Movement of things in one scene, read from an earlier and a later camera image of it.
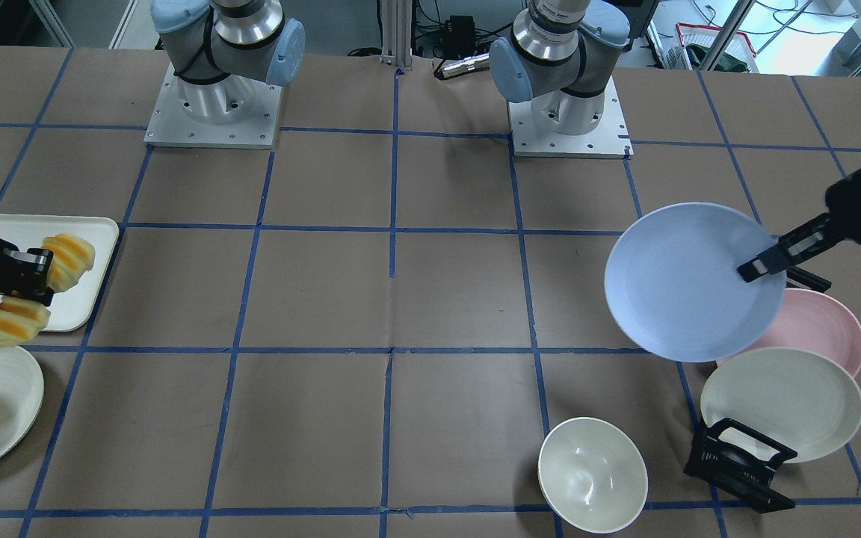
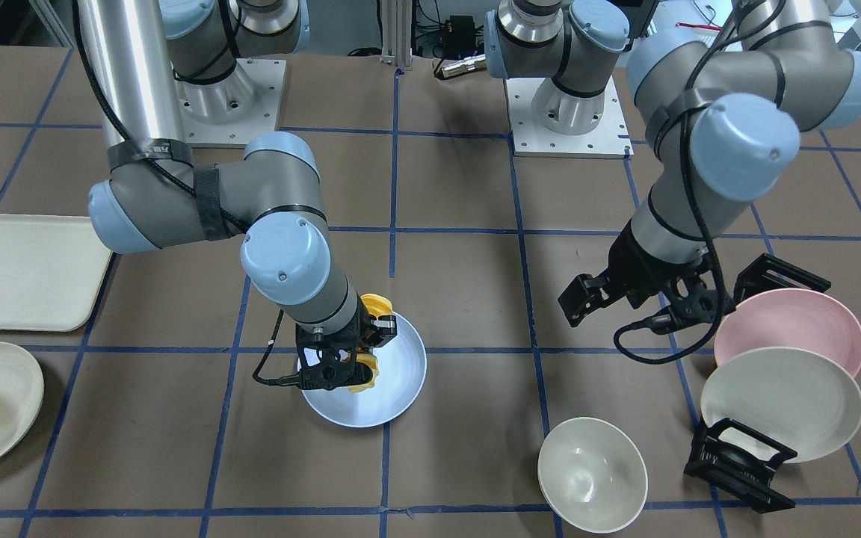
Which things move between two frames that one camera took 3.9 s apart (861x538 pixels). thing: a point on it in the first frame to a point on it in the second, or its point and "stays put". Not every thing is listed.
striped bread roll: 16,318 to 377,305
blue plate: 673,283 to 402,367
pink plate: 812,320 stays put
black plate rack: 747,478 stays put
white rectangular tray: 71,309 stays put
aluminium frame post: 397,45 stays put
